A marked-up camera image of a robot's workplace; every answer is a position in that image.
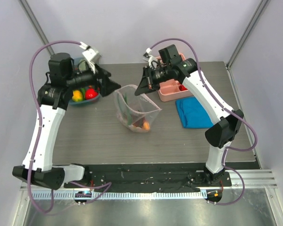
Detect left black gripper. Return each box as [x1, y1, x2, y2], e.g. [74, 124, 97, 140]
[66, 61, 121, 97]

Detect clear zip top bag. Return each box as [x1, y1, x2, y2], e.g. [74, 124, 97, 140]
[113, 84, 162, 133]

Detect green scallion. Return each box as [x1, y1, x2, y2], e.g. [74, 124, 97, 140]
[117, 92, 141, 126]

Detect green netted melon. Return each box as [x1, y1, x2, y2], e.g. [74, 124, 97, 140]
[77, 60, 89, 73]

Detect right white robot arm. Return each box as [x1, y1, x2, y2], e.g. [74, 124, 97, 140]
[134, 44, 244, 186]

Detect pink compartment tray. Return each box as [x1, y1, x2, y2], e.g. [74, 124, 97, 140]
[153, 53, 196, 102]

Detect yellow lemon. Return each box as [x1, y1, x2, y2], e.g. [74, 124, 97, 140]
[72, 90, 84, 102]

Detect red item in tray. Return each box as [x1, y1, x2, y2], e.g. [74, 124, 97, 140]
[178, 85, 187, 91]

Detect blue plastic fruit basket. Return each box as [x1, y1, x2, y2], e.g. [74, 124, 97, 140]
[69, 57, 100, 106]

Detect blue folded cloth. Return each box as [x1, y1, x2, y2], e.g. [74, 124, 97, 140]
[175, 97, 213, 129]

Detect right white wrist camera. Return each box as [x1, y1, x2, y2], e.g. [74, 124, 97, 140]
[143, 48, 158, 69]

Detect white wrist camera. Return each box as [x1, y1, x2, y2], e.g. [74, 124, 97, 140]
[143, 48, 158, 69]
[80, 42, 101, 74]

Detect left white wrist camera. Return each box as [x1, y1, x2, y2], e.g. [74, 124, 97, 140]
[80, 42, 101, 74]

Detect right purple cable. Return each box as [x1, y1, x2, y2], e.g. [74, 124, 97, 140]
[148, 38, 258, 206]

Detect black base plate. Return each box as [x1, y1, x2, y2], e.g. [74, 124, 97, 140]
[64, 163, 232, 193]

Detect white slotted cable duct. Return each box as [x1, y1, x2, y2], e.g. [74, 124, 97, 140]
[30, 191, 208, 201]

